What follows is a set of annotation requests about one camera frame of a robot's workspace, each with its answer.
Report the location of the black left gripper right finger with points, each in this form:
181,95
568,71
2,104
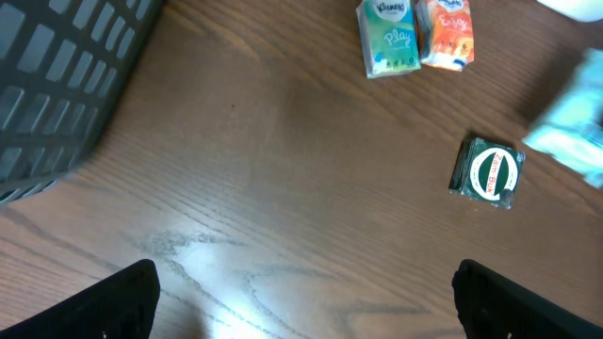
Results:
492,306

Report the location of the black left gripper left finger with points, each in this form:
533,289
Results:
121,306

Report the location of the dark green Zam-Buk tin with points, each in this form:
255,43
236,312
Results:
487,172

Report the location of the teal wet wipes pack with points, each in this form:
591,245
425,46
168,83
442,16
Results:
570,130

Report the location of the orange Kleenex tissue pack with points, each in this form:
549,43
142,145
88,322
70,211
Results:
445,31

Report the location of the green Kleenex tissue pack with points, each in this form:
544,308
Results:
388,37

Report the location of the white barcode scanner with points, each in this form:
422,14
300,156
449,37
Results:
585,11

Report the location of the grey plastic mesh basket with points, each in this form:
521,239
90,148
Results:
64,64

